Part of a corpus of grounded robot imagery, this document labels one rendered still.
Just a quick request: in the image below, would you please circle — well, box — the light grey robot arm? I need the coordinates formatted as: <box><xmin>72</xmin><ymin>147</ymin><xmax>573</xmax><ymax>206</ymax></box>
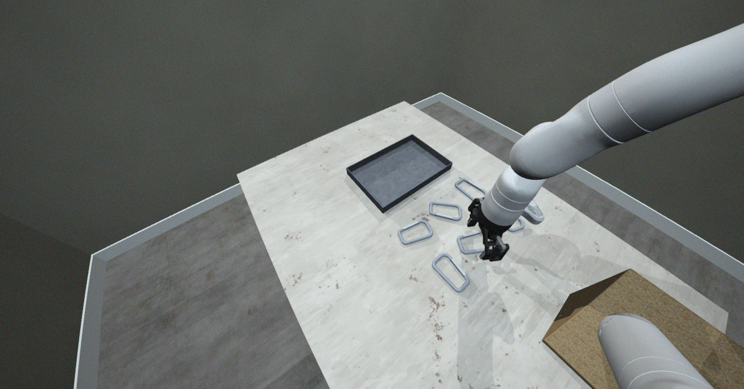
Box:
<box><xmin>481</xmin><ymin>23</ymin><xmax>744</xmax><ymax>389</ymax></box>

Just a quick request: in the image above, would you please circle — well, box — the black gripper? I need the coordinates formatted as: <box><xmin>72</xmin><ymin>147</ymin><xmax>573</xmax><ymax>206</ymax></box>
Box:
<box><xmin>467</xmin><ymin>197</ymin><xmax>513</xmax><ymax>262</ymax></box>

